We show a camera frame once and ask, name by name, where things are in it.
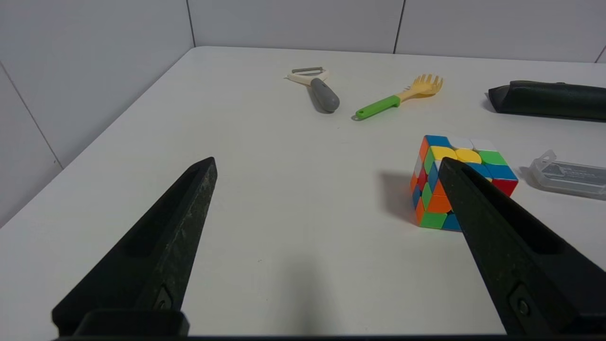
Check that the black fabric pouch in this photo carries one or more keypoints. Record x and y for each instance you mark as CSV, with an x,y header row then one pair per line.
x,y
549,100

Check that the clear plastic case with barcode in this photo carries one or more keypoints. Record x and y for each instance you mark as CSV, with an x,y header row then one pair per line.
x,y
570,176

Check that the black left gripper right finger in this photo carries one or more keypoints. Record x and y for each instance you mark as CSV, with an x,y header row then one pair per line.
x,y
516,255

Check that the multicoloured puzzle cube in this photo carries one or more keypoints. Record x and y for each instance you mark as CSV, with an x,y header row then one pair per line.
x,y
440,180

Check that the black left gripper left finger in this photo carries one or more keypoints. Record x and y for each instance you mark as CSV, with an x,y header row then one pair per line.
x,y
156,255

